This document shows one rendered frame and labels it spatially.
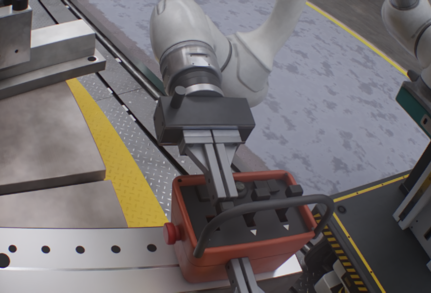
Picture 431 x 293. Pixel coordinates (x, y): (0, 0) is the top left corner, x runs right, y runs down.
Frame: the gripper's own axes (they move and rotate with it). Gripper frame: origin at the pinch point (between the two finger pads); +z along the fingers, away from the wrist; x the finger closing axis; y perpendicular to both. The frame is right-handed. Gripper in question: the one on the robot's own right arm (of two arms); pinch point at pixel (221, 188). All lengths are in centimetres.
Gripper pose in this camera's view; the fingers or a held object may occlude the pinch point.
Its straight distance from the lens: 54.8
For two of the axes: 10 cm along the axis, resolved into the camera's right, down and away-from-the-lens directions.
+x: 9.4, -0.1, 3.4
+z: 2.1, 8.1, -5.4
